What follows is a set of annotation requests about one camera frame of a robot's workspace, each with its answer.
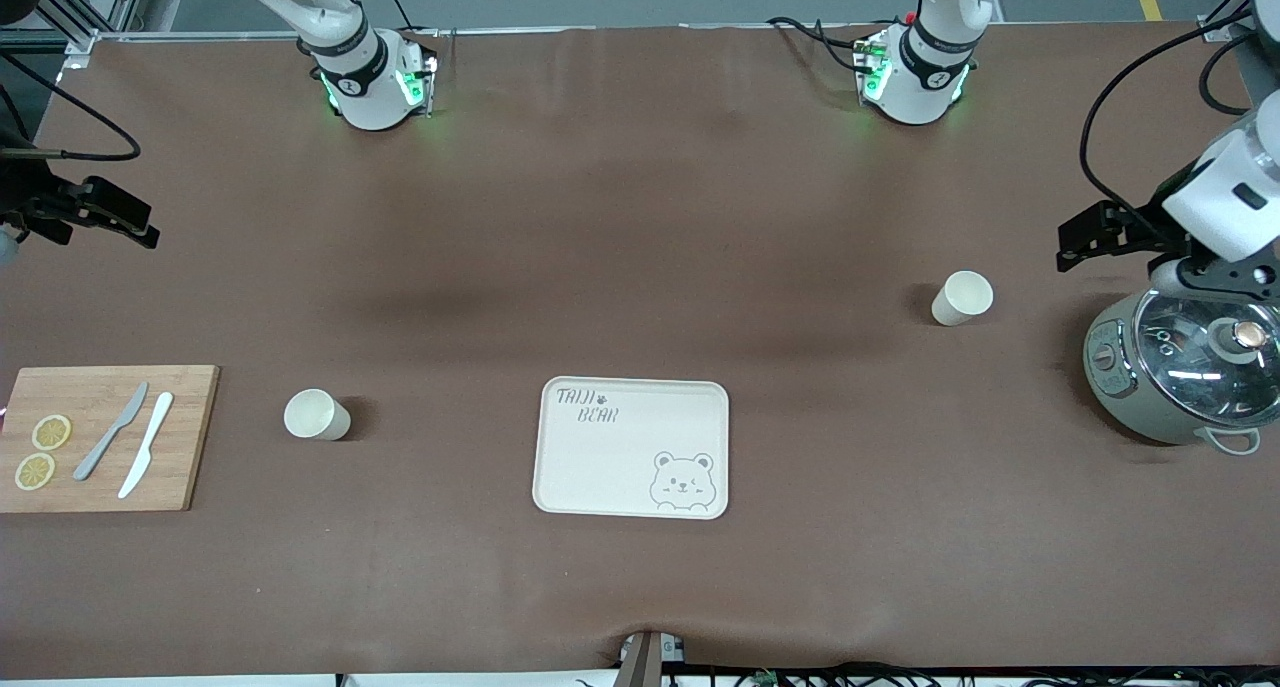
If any white IKEA cup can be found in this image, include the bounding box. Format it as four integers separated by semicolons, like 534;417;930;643
931;270;995;327
283;388;352;442

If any cream bear print tray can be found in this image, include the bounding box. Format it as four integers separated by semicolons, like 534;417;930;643
531;376;731;521

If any glass pot lid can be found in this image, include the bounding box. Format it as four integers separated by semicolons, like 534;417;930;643
1135;285;1280;430

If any grey electric cooking pot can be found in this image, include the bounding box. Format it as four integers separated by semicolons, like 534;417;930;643
1083;289;1280;456

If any grey plastic knife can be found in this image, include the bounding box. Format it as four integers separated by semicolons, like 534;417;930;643
73;381;150;482

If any wooden cutting board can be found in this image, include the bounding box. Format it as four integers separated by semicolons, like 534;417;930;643
0;365;221;514

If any white plastic knife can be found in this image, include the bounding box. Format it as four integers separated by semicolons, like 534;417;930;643
118;392;175;500

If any green lit base connector box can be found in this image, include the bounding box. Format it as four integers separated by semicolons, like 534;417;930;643
853;29;893;103
398;32;441;120

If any brown table mat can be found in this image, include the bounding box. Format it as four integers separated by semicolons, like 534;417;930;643
0;22;1280;680

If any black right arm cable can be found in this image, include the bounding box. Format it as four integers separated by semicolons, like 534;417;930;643
0;52;142;162

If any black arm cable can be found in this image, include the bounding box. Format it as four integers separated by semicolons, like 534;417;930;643
1079;15;1280;238
0;52;142;162

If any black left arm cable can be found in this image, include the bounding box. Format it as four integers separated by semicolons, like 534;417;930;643
1079;15;1280;238

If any aluminium frame profile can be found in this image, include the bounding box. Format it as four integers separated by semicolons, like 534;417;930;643
0;0;151;68
1200;0;1280;108

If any black base cable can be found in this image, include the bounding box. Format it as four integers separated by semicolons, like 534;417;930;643
765;15;871;73

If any metal table clamp bracket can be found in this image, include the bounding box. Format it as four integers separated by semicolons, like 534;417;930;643
618;630;686;687

